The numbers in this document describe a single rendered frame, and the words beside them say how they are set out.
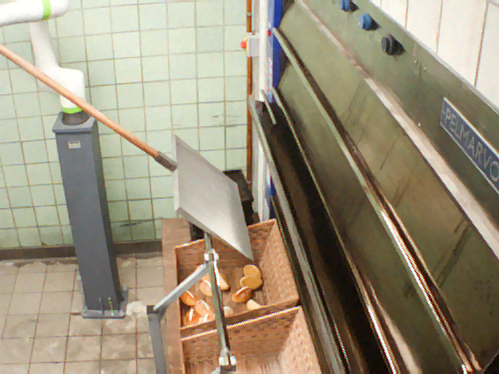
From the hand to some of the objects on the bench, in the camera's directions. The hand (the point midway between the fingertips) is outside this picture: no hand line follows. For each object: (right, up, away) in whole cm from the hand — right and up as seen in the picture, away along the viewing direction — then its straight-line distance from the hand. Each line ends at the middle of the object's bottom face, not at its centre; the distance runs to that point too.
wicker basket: (+103, -144, +30) cm, 179 cm away
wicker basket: (+96, -113, +81) cm, 168 cm away
